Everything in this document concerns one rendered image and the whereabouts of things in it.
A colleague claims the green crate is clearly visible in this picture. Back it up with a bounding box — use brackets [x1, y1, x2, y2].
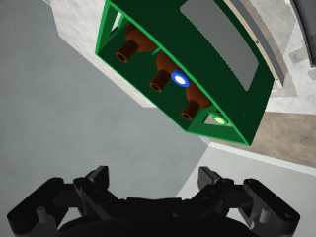
[95, 0, 275, 146]

